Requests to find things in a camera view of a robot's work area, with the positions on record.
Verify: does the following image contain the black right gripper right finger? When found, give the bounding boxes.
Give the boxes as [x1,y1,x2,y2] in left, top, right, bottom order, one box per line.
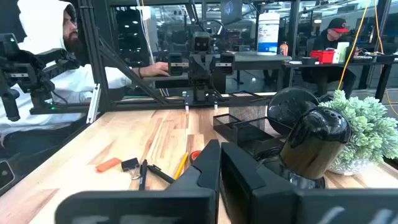
[220,142,398,224]

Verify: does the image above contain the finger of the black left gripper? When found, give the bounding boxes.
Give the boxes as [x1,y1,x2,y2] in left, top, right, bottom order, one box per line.
[189,54,203,86]
[201,54,216,86]

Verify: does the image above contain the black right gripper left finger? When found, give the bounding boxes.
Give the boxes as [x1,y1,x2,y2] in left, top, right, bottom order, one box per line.
[55,139,221,224]

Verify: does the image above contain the yellow pencil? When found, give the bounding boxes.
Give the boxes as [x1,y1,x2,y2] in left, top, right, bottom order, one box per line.
[173,152,190,180]

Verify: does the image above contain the red black scissors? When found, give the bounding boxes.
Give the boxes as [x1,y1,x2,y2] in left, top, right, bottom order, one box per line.
[189,150,203,164]

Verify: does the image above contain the black pen white print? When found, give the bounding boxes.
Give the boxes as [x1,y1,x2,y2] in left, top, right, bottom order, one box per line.
[138,159,149,191]

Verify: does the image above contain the black binder clip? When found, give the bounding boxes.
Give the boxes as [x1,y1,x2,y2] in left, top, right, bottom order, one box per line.
[121,157,141,180]

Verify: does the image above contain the black mesh desk organizer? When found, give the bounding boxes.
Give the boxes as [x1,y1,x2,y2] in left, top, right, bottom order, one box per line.
[213,90,293,158]

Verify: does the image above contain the person's hand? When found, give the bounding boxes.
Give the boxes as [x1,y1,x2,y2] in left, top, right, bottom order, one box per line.
[141,61,170,78]

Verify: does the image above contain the black side desk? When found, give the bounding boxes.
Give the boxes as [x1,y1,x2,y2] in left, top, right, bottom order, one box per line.
[142,51,293,94]

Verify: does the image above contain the black monitor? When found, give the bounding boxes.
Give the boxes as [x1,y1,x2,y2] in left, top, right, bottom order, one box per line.
[220,0,244,25]

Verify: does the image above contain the white wipes canister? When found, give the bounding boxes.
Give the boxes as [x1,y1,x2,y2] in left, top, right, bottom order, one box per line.
[257,12,280,56]

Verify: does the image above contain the black gooseneck desk lamp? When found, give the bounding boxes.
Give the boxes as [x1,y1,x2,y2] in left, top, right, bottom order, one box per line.
[257,86,352,190]

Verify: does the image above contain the orange eraser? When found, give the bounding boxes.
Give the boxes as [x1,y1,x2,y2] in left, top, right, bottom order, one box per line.
[95,157,123,174]

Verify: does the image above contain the red box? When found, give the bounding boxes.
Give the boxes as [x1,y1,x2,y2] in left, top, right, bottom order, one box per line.
[310,49,335,65]

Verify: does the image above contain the person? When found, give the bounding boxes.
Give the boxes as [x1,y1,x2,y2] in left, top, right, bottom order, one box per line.
[0,0,170,147]
[300,17,358,97]

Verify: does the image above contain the green potted plant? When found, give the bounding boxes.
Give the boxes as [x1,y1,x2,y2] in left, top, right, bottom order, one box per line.
[318,89,398,177]

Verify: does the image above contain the white carton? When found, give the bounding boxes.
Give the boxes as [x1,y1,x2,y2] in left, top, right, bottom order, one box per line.
[332,42,351,63]

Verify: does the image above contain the black work table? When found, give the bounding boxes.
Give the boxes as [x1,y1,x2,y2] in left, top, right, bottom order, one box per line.
[282,54,398,102]

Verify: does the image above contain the black rounded device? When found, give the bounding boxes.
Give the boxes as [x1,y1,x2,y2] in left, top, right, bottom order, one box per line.
[0,160,16,190]

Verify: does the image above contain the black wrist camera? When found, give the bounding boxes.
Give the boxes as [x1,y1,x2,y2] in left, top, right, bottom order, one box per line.
[192,30,211,53]

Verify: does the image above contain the white cable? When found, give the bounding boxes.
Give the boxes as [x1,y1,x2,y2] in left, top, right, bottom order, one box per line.
[136,0,156,66]

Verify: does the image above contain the silver frame bracket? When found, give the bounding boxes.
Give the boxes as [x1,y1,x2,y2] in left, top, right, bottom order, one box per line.
[86,83,102,124]

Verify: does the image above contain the yellow cable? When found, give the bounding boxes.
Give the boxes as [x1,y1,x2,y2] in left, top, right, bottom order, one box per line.
[373,0,398,116]
[337,0,371,91]

